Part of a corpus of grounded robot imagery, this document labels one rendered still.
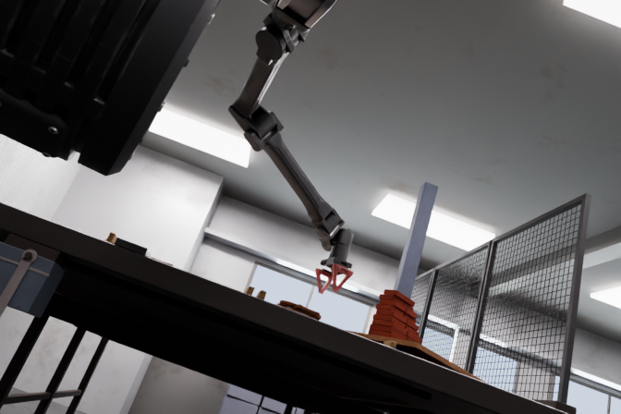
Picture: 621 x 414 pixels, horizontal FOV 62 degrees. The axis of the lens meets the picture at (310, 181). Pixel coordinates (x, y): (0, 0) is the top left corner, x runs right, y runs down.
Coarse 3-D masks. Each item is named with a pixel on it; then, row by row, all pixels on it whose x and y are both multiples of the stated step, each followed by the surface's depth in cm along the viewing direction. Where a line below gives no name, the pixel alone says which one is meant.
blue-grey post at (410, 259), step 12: (420, 192) 367; (432, 192) 364; (420, 204) 359; (432, 204) 361; (420, 216) 356; (420, 228) 353; (408, 240) 351; (420, 240) 349; (408, 252) 345; (420, 252) 346; (408, 264) 342; (396, 276) 346; (408, 276) 339; (396, 288) 336; (408, 288) 336
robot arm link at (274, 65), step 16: (272, 32) 113; (304, 32) 118; (272, 48) 116; (256, 64) 128; (272, 64) 124; (256, 80) 133; (240, 96) 143; (256, 96) 138; (240, 112) 147; (256, 112) 154; (256, 128) 148; (272, 128) 152
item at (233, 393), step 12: (228, 384) 581; (228, 396) 552; (240, 396) 553; (252, 396) 555; (264, 396) 557; (228, 408) 548; (240, 408) 550; (252, 408) 551; (264, 408) 554; (276, 408) 555; (300, 408) 559
